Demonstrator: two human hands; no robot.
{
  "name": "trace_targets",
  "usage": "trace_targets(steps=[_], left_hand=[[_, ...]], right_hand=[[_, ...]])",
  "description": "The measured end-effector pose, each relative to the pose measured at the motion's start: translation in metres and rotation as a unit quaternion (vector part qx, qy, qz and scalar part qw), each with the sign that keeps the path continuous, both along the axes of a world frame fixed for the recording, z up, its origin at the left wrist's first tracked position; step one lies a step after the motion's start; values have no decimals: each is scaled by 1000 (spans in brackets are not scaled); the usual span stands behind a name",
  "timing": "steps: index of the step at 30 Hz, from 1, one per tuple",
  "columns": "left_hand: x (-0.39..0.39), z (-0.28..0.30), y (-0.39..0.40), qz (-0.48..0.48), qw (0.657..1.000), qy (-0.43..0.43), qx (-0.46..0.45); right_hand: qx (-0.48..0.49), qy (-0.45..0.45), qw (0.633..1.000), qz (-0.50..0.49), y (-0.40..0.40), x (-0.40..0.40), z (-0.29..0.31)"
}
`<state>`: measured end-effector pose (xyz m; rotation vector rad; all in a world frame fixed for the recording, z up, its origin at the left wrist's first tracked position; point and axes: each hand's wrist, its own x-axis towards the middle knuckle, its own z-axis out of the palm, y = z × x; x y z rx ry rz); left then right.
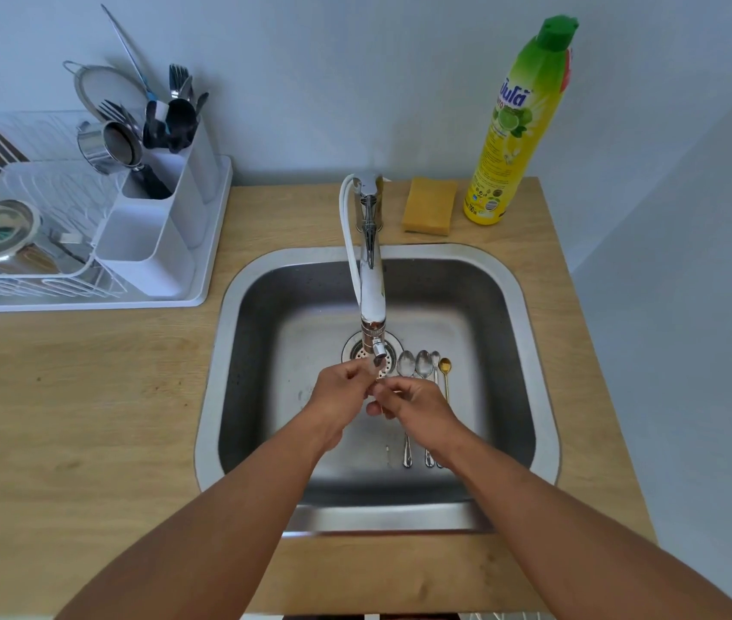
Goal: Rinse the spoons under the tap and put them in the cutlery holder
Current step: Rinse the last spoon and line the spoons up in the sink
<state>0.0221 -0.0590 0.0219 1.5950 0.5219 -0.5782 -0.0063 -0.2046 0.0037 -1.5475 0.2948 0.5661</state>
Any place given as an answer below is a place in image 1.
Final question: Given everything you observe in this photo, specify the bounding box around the person's left hand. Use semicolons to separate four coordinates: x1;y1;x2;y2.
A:
304;359;380;453

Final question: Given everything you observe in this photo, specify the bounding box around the chrome faucet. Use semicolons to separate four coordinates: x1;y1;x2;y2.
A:
354;173;390;369

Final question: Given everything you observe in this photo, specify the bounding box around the yellow dish soap bottle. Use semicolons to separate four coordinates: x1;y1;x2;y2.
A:
462;15;580;226

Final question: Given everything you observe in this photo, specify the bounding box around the person's right forearm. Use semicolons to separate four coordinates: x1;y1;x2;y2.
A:
440;435;732;620

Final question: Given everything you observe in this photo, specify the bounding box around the stainless steel sink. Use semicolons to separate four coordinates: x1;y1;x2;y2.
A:
195;243;562;536

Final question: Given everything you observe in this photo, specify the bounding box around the steel cup with black handle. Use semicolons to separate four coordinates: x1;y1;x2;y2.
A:
76;120;173;201

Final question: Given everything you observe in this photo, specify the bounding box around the steel pot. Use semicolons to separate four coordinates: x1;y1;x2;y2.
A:
10;241;93;276

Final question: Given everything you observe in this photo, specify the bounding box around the silver fork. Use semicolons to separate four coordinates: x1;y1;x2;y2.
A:
169;64;194;101
96;99;142;133

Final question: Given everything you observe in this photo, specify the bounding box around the thin metal blue-handled tool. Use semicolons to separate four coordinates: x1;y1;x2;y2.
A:
101;3;160;102

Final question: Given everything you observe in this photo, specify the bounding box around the person's left forearm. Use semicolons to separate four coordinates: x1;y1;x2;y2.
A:
55;418;341;620

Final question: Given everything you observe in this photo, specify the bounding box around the yellow sponge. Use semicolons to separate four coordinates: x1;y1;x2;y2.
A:
401;177;459;238

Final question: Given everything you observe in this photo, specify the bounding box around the white faucet hose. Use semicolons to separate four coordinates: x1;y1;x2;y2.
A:
338;175;364;307

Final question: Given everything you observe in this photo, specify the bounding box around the silver spoon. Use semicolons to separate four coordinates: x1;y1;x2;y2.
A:
397;350;417;469
415;349;436;469

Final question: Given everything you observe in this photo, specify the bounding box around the thin white spoon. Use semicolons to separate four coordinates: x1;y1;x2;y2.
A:
429;350;446;471

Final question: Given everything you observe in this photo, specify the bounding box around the white wire dish rack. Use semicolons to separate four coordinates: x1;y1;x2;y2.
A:
0;112;128;299

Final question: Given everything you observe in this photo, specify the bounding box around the small grey kitchen tool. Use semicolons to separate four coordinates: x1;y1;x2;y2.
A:
49;232;93;259

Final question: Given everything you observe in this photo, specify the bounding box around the white plastic drainer tray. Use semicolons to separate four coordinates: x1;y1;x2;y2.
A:
0;108;233;314

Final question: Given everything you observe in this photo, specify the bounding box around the white cutlery holder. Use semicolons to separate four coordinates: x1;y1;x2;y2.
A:
94;119;222;301

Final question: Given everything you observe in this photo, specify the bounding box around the steel sink drain strainer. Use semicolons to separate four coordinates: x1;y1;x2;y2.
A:
342;328;405;369

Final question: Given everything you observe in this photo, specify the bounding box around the person's right hand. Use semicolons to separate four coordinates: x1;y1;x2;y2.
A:
365;375;470;469

